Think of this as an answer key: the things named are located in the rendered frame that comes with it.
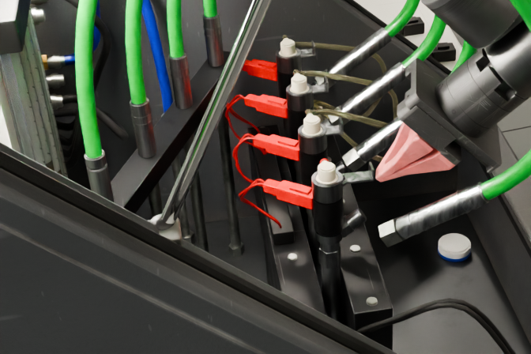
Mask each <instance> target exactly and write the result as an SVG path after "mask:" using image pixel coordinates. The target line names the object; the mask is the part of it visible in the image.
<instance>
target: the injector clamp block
mask: <svg viewBox="0 0 531 354"><path fill-rule="evenodd" d="M263 127H269V132H270V136H271V135H272V134H275V135H278V136H281V134H280V131H279V127H278V125H270V126H258V128H263ZM248 145H249V144H248ZM327 153H328V161H329V162H331V163H333V164H334V165H335V164H337V163H338V162H339V161H341V160H342V158H341V154H340V151H339V148H338V146H337V142H336V139H335V137H334V135H333V136H327ZM249 154H250V170H251V178H252V180H253V181H255V180H256V179H259V175H258V168H257V164H256V160H255V156H254V150H253V146H252V145H249ZM276 158H277V165H278V168H279V172H280V175H281V181H283V180H287V181H289V182H292V177H291V173H290V170H289V166H288V161H287V158H286V157H282V156H278V155H276ZM253 188H254V196H255V199H256V203H257V207H258V208H260V209H262V210H263V211H265V212H266V206H265V202H264V198H263V193H262V187H261V186H254V187H253ZM287 204H288V210H289V213H290V217H291V220H292V226H293V230H294V237H295V241H294V243H286V244H281V245H274V244H273V239H272V235H271V231H270V227H269V220H268V217H267V216H266V215H265V214H263V213H261V212H260V211H259V210H258V215H259V219H260V223H261V227H262V234H263V239H264V246H265V263H266V272H267V281H268V285H270V286H272V287H274V288H275V289H277V290H279V291H281V292H283V293H285V294H287V295H288V296H291V297H292V298H294V299H297V300H299V301H300V302H301V303H304V304H306V305H308V306H309V307H312V308H313V309H315V310H316V311H319V312H321V313H323V314H325V315H326V316H327V313H326V308H325V304H324V301H323V298H322V292H321V289H320V286H319V282H318V277H317V273H316V270H315V267H314V262H313V258H312V255H311V249H310V245H309V243H308V240H307V234H306V231H305V227H304V224H303V219H302V216H301V212H300V209H299V206H298V205H294V204H291V203H288V202H287ZM358 208H359V206H358V204H357V201H356V197H355V195H354V193H353V190H352V186H351V183H349V184H346V185H345V186H343V209H344V216H345V215H346V216H347V215H349V214H350V213H351V212H353V211H354V210H356V209H358ZM339 245H340V246H341V262H340V277H341V324H343V325H345V326H347V327H349V328H351V329H352V330H355V331H357V330H358V329H359V328H362V327H364V326H367V325H370V324H372V323H375V322H380V321H382V320H385V319H388V318H391V317H393V306H392V303H391V301H390V297H389V294H388V291H387V289H386V286H385V283H384V280H383V278H382V274H381V271H380V268H379V266H378V262H377V259H376V257H375V253H374V251H373V248H372V245H371V241H370V239H369V236H368V234H367V229H366V227H365V225H364V223H362V224H361V225H359V226H358V227H357V228H356V229H355V231H354V232H352V233H350V234H349V235H347V236H346V237H343V239H342V240H341V241H340V242H339ZM361 334H363V335H364V336H365V337H368V338H370V339H372V340H373V341H376V342H378V343H379V344H381V345H383V346H385V347H387V348H389V349H390V350H392V351H393V324H392V325H388V326H384V327H382V328H380V329H378V330H376V331H374V332H369V331H366V332H363V333H361Z"/></svg>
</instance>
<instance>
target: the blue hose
mask: <svg viewBox="0 0 531 354"><path fill-rule="evenodd" d="M142 14H143V17H144V20H145V26H146V28H147V32H148V35H149V42H150V45H151V48H152V52H153V58H154V62H155V66H156V72H157V76H158V80H159V84H160V91H161V95H162V101H163V108H164V113H165V112H166V110H167V109H168V108H169V107H170V106H171V104H172V103H173V99H172V93H171V85H170V81H169V77H168V70H167V67H166V62H165V59H164V52H163V48H162V44H161V41H160V34H159V31H158V27H157V24H156V18H155V15H154V12H153V8H152V5H151V2H150V0H143V4H142ZM96 15H97V16H98V17H99V18H100V0H98V2H97V7H96ZM100 35H101V34H100V31H99V30H98V28H97V27H96V26H95V25H94V44H93V52H94V51H95V49H97V47H98V45H99V42H100ZM64 59H65V64H66V66H68V65H73V64H75V52H74V53H73V54H71V55H64Z"/></svg>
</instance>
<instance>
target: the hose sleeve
mask: <svg viewBox="0 0 531 354"><path fill-rule="evenodd" d="M481 184H482V182H478V183H476V184H473V185H472V186H467V187H466V188H465V189H463V190H458V191H456V192H455V193H453V194H451V195H449V196H446V197H444V198H442V199H439V200H438V201H435V202H432V203H431V204H429V205H426V206H424V207H422V208H418V209H416V210H415V211H412V212H409V213H407V214H405V215H404V216H402V217H398V218H397V219H396V223H395V225H396V229H397V232H398V233H399V235H400V236H401V237H403V238H405V239H407V238H408V237H411V236H413V235H418V234H420V233H421V232H423V231H427V230H428V229H430V228H433V227H434V226H436V225H439V224H441V223H444V222H446V221H448V220H451V219H453V218H455V217H458V216H460V215H462V214H464V213H469V212H470V211H472V210H474V209H478V208H479V207H481V206H483V205H486V204H488V203H490V201H491V200H488V199H486V197H485V196H484V194H483V192H482V190H481Z"/></svg>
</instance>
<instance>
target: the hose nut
mask: <svg viewBox="0 0 531 354"><path fill-rule="evenodd" d="M397 218H398V217H397ZM397 218H395V219H393V220H390V221H388V222H386V223H384V224H381V225H379V226H378V230H379V235H380V239H381V240H382V241H383V242H384V243H385V244H386V246H387V247H390V246H392V245H394V244H396V243H399V242H401V241H403V240H405V238H403V237H401V236H400V235H399V233H398V232H397V229H396V225H395V223H396V219H397ZM407 239H408V238H407Z"/></svg>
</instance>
